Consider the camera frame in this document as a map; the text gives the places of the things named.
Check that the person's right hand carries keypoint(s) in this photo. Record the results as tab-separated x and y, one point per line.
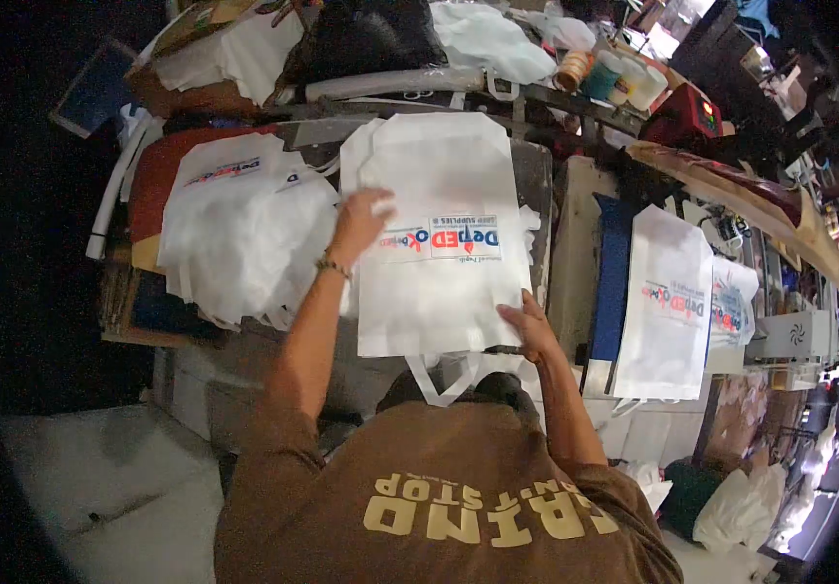
533	330

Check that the person's left hand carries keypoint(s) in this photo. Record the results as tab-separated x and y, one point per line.
358	225

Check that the person's right thumb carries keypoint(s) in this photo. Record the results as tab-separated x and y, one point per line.
510	314

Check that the person's right fingers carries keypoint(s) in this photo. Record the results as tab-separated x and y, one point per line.
531	301

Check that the person's left fingers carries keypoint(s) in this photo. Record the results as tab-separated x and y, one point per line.
375	201

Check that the white printed tote bag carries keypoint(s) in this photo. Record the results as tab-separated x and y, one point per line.
735	303
437	292
664	306

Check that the blue flat pad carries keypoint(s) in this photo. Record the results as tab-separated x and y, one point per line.
613	277

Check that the white rolled tube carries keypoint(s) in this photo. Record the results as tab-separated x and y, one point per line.
390	84

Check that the pile of white tote bags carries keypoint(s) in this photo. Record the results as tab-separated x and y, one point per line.
244	233

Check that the black bag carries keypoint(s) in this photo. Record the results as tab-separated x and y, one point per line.
368	36

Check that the white plastic sack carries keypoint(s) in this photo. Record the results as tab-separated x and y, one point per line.
489	40
740	511

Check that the person's body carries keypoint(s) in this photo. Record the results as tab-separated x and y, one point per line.
434	496

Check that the row of thread spools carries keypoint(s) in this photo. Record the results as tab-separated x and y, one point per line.
613	77

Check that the long wooden board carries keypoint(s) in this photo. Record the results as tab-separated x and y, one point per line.
748	201

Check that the red machine box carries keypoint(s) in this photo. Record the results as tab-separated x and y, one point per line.
686	117

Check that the dark green bag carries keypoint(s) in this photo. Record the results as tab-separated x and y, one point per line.
689	496

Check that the white pipe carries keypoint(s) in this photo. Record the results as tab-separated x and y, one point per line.
116	190

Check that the grey box with fan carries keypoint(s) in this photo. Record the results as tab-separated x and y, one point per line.
792	336

